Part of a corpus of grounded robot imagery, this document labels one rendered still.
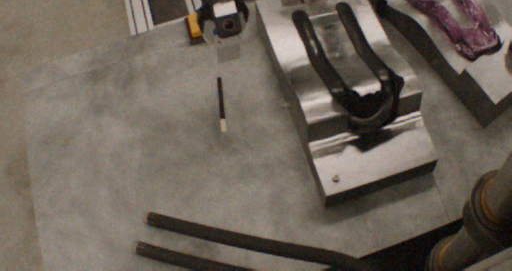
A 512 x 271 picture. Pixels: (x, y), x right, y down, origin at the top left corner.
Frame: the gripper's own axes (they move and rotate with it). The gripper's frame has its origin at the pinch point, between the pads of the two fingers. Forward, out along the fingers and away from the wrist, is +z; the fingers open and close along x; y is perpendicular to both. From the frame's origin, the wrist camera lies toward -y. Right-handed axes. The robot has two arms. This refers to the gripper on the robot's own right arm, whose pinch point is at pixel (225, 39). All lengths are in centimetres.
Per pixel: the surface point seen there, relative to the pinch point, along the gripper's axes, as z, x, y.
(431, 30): 5.8, -48.0, -5.3
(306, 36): 7.1, -18.1, 1.1
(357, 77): 2.4, -23.4, -15.4
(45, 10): 95, 66, 124
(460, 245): -20, -22, -63
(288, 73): 6.0, -10.9, -8.2
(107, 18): 95, 35, 105
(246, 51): 15.1, -5.6, 6.7
